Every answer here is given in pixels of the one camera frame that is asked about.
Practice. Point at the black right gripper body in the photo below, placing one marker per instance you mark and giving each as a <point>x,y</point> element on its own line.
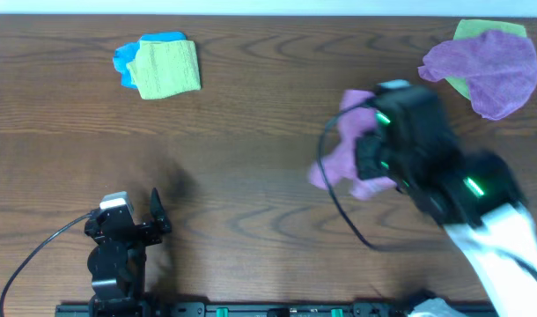
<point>373,160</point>

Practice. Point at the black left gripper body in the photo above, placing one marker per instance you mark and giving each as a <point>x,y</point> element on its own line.
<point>150,232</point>

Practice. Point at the pink purple microfiber cloth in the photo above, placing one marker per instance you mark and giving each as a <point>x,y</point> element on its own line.
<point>340,163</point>

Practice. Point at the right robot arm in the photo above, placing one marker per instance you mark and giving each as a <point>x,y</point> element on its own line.
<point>473,196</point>

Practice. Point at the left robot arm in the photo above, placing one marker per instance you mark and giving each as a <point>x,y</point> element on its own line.
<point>117,263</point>

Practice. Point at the dark purple crumpled cloth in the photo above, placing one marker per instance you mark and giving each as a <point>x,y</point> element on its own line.
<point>499,69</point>

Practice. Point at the light green cloth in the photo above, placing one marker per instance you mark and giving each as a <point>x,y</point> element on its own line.
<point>471,28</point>

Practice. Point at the folded green cloth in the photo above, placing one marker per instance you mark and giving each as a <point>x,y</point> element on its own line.
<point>162,69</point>

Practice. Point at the blue cloth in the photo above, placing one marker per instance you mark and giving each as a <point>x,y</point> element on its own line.
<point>127,53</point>

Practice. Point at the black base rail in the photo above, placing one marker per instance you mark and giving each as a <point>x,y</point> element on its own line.
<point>198,309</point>

